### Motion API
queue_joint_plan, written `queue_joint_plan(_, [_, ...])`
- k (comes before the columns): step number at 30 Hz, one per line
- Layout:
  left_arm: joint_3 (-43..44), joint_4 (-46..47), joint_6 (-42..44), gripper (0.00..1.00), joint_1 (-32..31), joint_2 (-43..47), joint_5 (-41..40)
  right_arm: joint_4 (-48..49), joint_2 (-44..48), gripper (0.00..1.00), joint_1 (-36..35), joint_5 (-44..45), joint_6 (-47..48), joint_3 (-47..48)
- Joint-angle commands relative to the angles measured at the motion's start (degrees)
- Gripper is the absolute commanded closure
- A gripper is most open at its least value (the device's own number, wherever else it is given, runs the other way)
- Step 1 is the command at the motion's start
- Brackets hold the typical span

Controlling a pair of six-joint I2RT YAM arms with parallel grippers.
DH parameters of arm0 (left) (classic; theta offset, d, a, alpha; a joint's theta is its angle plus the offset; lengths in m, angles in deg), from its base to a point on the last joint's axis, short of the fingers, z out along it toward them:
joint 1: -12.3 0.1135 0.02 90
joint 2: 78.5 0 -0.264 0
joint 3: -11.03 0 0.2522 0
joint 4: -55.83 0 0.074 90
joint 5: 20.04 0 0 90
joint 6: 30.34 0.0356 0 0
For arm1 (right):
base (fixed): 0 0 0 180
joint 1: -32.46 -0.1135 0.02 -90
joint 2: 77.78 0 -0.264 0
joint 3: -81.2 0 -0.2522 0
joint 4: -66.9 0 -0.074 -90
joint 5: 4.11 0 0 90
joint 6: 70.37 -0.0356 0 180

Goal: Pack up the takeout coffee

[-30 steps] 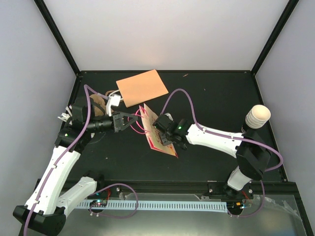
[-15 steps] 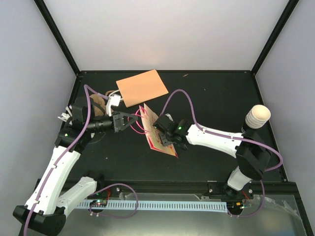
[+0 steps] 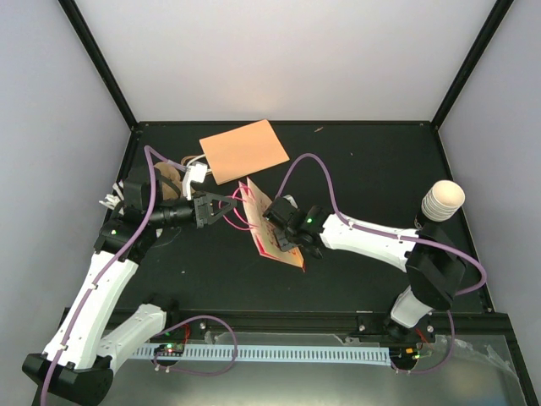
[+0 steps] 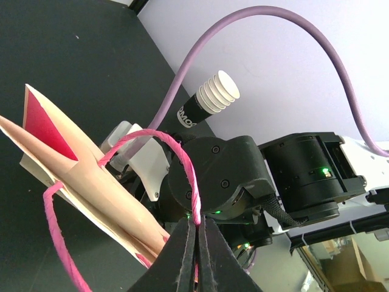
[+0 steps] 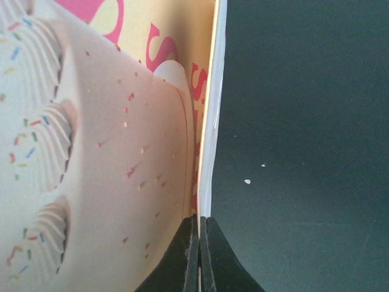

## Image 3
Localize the black frame post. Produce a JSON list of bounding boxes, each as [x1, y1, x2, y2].
[[57, 0, 138, 129], [430, 0, 514, 130]]

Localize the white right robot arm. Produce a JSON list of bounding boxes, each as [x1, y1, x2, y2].
[[263, 197, 467, 343]]

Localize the white straws bundle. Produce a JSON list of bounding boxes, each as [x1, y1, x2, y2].
[[99, 180, 124, 210]]

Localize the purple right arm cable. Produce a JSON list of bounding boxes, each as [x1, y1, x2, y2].
[[276, 152, 488, 297]]

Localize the light blue cable duct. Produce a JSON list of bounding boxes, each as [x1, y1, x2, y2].
[[157, 344, 391, 366]]

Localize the black frame post right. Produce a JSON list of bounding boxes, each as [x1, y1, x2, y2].
[[430, 0, 514, 130]]

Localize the plain brown paper bag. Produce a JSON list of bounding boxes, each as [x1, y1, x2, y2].
[[188, 120, 289, 185]]

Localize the cream cakes paper bag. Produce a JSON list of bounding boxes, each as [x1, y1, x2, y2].
[[227, 178, 304, 272]]

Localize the brown pulp cup carriers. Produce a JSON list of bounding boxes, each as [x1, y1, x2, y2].
[[154, 162, 194, 200]]

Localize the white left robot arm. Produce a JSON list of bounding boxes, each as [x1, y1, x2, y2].
[[22, 167, 237, 405]]

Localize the stack of paper cups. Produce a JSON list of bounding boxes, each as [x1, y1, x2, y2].
[[414, 180, 466, 229]]

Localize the black frame post left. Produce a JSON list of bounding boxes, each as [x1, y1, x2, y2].
[[57, 0, 138, 129]]

